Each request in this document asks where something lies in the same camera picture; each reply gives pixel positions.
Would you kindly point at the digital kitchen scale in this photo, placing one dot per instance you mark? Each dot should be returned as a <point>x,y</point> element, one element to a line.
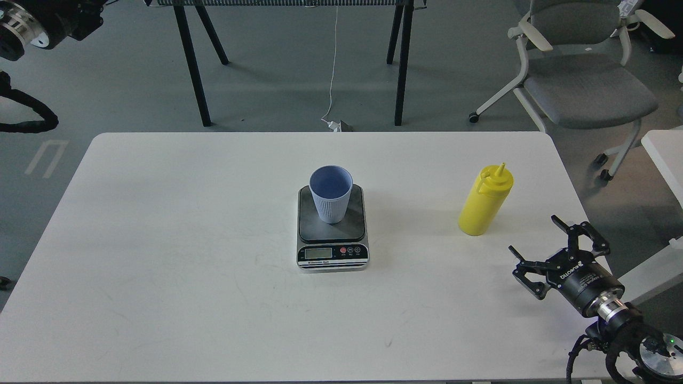
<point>324,247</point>

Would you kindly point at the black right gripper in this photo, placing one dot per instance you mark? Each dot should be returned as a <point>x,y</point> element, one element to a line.
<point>584,281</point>

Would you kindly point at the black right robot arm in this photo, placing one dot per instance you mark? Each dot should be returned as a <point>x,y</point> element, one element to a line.
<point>619,326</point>

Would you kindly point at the grey office chair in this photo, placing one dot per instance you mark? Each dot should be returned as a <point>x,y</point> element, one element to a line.
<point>579,91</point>

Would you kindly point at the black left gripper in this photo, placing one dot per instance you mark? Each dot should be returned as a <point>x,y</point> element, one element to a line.
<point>59,19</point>

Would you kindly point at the yellow squeeze bottle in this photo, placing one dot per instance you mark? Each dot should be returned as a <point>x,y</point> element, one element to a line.
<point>490,189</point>

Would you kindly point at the blue plastic cup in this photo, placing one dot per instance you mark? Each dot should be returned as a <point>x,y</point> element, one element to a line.
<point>331,188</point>

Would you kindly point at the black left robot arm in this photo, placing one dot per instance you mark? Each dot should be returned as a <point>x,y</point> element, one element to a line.
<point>18,28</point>

